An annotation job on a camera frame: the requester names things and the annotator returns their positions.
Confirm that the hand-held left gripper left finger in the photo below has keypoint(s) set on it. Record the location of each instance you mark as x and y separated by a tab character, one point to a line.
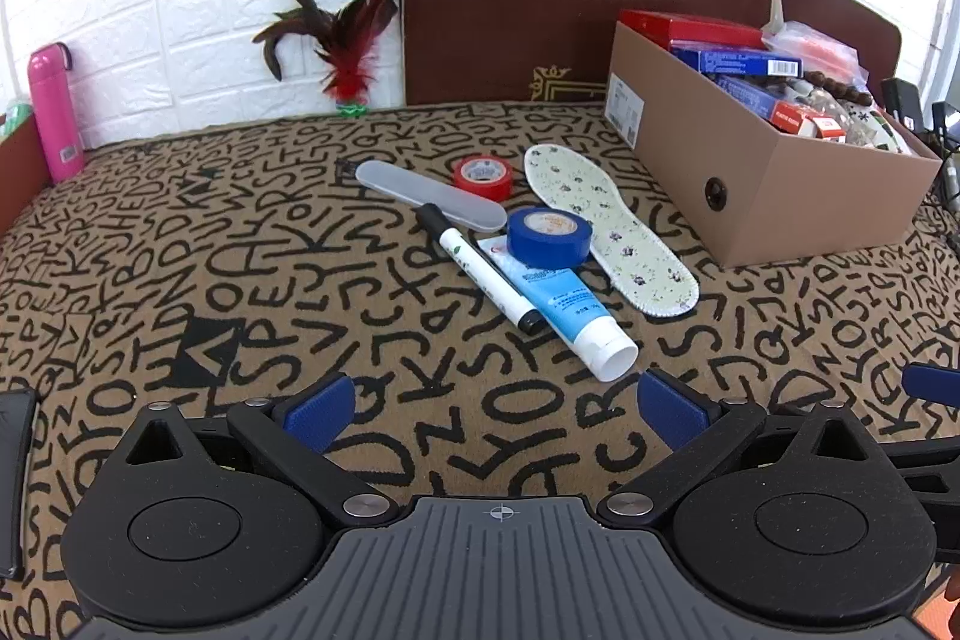
322	411

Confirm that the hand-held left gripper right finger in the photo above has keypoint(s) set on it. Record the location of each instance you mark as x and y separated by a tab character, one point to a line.
671	411

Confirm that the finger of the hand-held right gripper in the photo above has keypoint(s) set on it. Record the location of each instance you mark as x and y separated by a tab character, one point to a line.
931	381
926	464

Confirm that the white blue toothpaste tube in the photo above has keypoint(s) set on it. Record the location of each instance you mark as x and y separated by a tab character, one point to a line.
570	310

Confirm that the floral insole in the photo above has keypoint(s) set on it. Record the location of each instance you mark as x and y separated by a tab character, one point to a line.
637	250

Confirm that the blue tape roll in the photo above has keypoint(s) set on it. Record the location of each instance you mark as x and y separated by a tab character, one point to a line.
547	254

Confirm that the white marker pen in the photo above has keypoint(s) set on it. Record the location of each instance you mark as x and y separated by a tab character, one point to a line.
480	269

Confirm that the brown cardboard box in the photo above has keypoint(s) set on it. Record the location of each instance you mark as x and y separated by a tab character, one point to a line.
787	190

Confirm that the grey translucent case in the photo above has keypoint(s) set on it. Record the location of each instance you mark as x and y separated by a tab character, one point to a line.
420	190

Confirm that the red tape roll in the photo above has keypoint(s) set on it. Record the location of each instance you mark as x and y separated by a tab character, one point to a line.
484	191

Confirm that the letter print blanket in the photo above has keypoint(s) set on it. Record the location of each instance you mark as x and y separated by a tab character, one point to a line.
225	280

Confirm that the black device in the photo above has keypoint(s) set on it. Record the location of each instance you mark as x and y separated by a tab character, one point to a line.
946	126
902	102

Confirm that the white floral fabric piece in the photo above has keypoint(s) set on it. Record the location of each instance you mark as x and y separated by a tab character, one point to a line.
874	129

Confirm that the red white small box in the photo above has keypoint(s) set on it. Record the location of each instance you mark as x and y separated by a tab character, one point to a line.
806	121

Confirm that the black phone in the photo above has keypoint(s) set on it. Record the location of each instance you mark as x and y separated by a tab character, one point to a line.
15	482

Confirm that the small blue box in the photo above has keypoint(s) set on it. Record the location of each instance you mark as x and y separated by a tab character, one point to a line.
746	94

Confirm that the red feather shuttlecock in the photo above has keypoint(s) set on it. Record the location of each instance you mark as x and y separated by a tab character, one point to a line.
349	78

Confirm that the pink plastic bag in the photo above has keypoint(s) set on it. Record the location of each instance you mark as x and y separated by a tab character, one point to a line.
814	48

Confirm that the large blue flat box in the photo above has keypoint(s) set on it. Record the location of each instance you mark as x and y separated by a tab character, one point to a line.
735	59

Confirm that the red flat box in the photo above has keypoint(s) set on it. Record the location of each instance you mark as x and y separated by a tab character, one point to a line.
675	25

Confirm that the brown side box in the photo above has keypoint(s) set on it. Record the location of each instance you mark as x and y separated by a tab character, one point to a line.
15	168

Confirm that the pink water bottle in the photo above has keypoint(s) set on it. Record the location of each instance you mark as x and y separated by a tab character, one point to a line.
56	115

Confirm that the brown wooden headboard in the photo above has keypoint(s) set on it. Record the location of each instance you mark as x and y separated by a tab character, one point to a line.
525	10

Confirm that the green packet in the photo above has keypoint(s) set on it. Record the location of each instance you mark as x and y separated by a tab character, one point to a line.
11	114

